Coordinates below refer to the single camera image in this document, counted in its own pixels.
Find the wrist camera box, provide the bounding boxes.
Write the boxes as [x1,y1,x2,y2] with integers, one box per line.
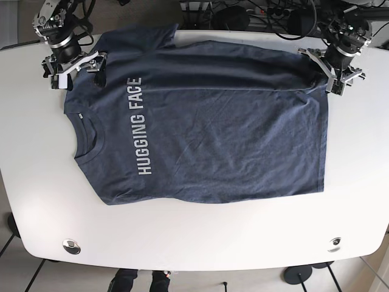
[327,80,347,96]
[50,74,68,89]

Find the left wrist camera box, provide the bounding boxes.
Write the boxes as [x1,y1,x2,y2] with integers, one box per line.
[327,80,347,96]

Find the right silver table grommet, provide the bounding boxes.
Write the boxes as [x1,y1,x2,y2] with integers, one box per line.
[326,237,342,253]

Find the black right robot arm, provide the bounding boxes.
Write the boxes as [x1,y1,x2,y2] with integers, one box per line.
[32,1,108,91]

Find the black power adapter box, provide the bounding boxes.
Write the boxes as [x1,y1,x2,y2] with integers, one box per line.
[211,5,250,31]

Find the silver table grommet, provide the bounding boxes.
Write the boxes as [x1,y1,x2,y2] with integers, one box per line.
[62,238,81,255]
[326,237,342,253]

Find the left silver table grommet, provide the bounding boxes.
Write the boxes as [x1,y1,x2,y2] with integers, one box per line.
[62,238,81,255]

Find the dark blue grey T-shirt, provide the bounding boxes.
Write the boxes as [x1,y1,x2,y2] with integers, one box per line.
[64,25,328,205]

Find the tangled black cables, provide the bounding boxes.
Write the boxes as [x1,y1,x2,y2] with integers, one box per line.
[179,0,389,40]

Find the black round stand base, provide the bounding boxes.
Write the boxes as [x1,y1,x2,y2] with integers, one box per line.
[283,265,312,285]

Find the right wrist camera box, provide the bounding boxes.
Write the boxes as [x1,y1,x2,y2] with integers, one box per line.
[50,74,68,89]

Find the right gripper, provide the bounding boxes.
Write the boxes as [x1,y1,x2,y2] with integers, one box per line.
[41,50,108,91]

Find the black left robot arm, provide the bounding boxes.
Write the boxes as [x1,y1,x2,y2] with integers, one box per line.
[277,1,373,95]

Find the black trousers of person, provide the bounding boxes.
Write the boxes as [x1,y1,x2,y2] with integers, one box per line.
[108,268,173,292]

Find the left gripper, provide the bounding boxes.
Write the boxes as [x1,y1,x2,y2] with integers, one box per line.
[297,47,366,88]

